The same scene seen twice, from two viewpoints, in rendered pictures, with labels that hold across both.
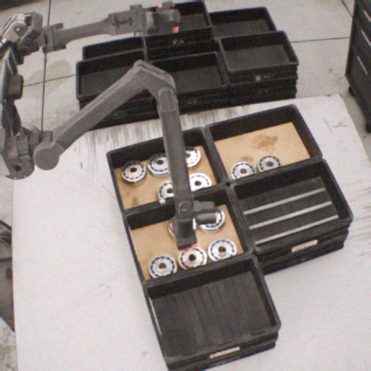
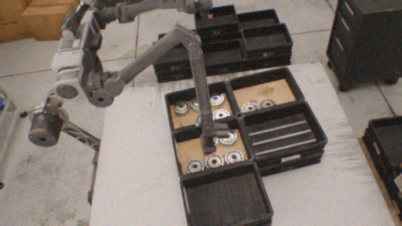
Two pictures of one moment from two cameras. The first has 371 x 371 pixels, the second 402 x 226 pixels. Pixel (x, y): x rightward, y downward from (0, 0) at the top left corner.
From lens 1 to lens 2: 0.31 m
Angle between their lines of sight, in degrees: 6
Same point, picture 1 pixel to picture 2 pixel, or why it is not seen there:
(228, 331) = (236, 215)
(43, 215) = (123, 133)
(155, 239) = (191, 149)
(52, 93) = not seen: hidden behind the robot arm
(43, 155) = (111, 85)
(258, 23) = (268, 20)
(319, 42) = (309, 34)
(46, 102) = not seen: hidden behind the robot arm
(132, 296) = (175, 187)
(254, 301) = (254, 194)
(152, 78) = (184, 34)
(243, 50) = (257, 38)
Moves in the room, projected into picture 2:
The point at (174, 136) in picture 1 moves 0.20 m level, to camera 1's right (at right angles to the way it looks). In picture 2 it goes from (200, 77) to (247, 72)
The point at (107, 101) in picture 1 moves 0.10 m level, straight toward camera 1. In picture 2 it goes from (155, 50) to (157, 67)
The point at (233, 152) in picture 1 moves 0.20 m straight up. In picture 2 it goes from (244, 97) to (243, 74)
